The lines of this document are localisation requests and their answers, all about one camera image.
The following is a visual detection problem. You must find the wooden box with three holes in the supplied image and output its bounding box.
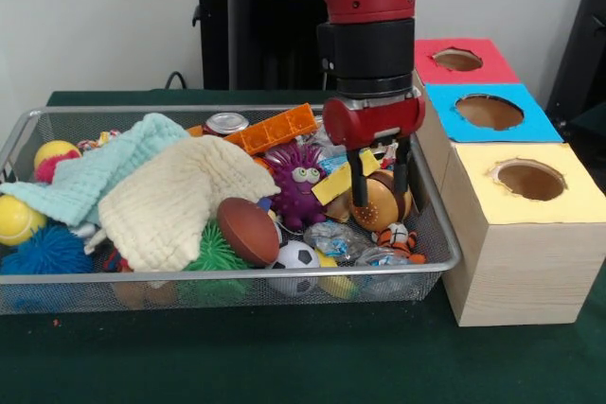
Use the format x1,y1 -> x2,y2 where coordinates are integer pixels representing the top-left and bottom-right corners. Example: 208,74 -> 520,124
410,37 -> 606,328

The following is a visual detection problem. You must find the orange tiger plush toy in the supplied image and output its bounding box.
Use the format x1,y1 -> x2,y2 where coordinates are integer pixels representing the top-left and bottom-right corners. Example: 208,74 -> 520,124
371,222 -> 427,265

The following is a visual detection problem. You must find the wooden toy burger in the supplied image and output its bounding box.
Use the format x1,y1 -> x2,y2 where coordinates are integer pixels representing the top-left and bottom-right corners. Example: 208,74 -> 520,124
348,169 -> 414,230

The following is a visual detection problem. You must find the small soccer ball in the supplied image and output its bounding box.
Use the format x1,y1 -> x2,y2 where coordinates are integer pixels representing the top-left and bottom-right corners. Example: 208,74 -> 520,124
267,239 -> 322,298

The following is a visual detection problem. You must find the purple spiky monster toy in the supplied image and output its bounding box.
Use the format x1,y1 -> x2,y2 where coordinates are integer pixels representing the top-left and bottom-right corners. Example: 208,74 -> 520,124
264,141 -> 340,231

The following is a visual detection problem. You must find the black chair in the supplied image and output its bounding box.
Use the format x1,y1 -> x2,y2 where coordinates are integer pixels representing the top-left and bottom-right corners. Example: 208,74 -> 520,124
544,0 -> 606,114

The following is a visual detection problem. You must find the green spiky rubber ball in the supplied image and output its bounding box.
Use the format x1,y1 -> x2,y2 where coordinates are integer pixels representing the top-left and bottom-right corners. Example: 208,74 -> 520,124
179,219 -> 257,304

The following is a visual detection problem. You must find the yellow tennis ball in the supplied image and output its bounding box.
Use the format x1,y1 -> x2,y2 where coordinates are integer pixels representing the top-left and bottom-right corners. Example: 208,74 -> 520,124
0,194 -> 48,248

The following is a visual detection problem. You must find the metal mesh bin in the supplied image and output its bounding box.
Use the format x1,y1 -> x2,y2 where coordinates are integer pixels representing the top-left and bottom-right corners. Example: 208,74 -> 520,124
0,103 -> 463,316

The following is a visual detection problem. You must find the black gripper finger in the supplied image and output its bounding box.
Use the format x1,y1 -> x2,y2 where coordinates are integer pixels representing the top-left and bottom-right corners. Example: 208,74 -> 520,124
347,146 -> 369,209
394,136 -> 412,197

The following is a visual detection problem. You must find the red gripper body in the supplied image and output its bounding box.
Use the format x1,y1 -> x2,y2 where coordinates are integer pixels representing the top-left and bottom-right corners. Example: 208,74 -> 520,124
322,89 -> 426,150

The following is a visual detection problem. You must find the blue spiky rubber ball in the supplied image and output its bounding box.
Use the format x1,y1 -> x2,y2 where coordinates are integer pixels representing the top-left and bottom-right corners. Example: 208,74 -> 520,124
0,225 -> 96,276

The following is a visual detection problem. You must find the mint knitted cloth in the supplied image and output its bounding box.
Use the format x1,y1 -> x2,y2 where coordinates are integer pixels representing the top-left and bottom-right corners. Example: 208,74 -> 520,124
0,113 -> 190,228

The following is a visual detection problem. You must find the cream knitted cloth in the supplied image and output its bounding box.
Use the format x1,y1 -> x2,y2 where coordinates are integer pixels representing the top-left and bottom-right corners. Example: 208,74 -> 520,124
84,134 -> 281,272

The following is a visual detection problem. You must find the dark green side table cloth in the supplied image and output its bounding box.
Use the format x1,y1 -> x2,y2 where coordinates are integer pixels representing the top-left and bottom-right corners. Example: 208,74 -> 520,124
565,101 -> 606,140

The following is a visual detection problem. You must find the black cable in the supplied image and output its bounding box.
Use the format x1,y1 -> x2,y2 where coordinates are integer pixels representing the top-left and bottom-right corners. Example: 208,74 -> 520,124
163,70 -> 191,90

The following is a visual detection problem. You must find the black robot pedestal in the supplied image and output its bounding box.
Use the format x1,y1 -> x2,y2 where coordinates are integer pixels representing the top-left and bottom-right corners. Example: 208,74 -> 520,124
191,0 -> 340,91

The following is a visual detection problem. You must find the orange plastic tray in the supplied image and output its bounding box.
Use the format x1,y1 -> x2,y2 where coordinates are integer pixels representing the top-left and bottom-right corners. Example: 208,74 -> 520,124
223,102 -> 319,158

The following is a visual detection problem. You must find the brown toy football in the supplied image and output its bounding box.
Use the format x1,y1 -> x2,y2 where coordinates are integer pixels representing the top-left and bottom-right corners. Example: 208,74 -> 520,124
216,197 -> 281,268

